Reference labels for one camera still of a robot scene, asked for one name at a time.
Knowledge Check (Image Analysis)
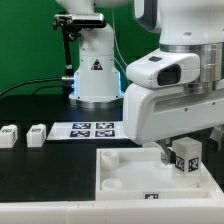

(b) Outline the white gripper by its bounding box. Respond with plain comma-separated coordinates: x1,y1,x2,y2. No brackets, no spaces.
123,80,224,165

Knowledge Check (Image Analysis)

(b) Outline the white L-shaped fence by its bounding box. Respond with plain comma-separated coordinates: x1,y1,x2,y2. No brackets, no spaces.
0,159,224,224

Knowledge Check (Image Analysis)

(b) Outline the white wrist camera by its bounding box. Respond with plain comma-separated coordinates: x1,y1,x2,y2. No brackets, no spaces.
126,49,200,89

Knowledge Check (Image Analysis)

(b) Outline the black cable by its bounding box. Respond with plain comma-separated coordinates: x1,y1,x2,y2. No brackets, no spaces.
0,77,73,98

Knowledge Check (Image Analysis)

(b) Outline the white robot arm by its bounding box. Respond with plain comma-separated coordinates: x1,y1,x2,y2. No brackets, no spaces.
55,0,224,145

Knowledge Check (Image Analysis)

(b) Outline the tag marker sheet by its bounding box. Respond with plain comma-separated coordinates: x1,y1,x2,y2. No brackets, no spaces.
47,121,127,140

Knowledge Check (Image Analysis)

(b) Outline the black camera on stand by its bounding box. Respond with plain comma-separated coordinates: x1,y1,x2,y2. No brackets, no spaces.
52,11,106,84

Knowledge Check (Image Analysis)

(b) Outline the white square tabletop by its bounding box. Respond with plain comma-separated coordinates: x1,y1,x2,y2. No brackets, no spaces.
95,147,220,200

